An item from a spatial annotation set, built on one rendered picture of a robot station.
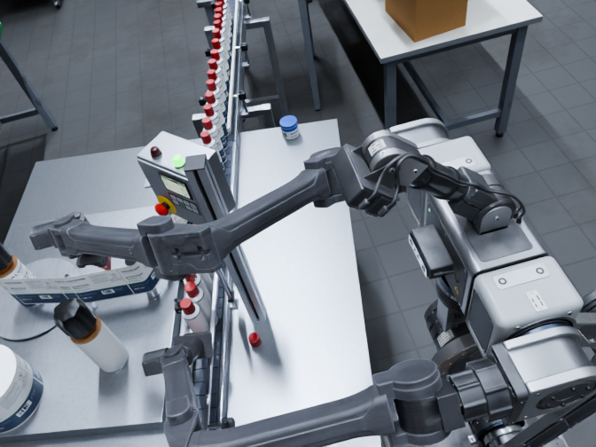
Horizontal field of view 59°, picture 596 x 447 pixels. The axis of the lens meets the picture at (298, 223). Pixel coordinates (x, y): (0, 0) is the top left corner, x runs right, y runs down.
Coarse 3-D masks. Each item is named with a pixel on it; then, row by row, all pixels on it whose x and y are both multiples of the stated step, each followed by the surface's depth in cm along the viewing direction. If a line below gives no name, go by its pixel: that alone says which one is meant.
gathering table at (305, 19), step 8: (200, 0) 287; (208, 0) 285; (304, 0) 290; (208, 8) 292; (304, 8) 294; (208, 16) 295; (304, 16) 298; (304, 24) 301; (304, 32) 305; (304, 40) 309; (312, 40) 378; (312, 48) 383; (312, 56) 318; (312, 64) 322; (312, 72) 326; (312, 80) 331; (312, 88) 336
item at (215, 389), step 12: (228, 144) 208; (228, 156) 203; (228, 168) 199; (228, 180) 195; (216, 312) 160; (216, 336) 154; (216, 348) 152; (204, 360) 150; (216, 360) 150; (192, 372) 148; (204, 372) 148; (216, 372) 147; (204, 384) 146; (216, 384) 145; (204, 396) 143; (216, 396) 143; (216, 408) 141; (216, 420) 141
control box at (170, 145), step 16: (160, 144) 120; (176, 144) 120; (192, 144) 119; (144, 160) 118; (160, 160) 117; (208, 160) 115; (160, 176) 119; (176, 176) 114; (224, 176) 122; (160, 192) 126; (192, 192) 115; (224, 192) 125; (176, 208) 127
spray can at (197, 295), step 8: (184, 288) 142; (192, 288) 141; (200, 288) 146; (192, 296) 143; (200, 296) 144; (200, 304) 146; (208, 304) 149; (208, 312) 150; (208, 320) 152; (216, 320) 156
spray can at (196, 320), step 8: (184, 304) 139; (192, 304) 140; (184, 312) 140; (192, 312) 141; (200, 312) 143; (192, 320) 141; (200, 320) 144; (192, 328) 145; (200, 328) 146; (208, 328) 149
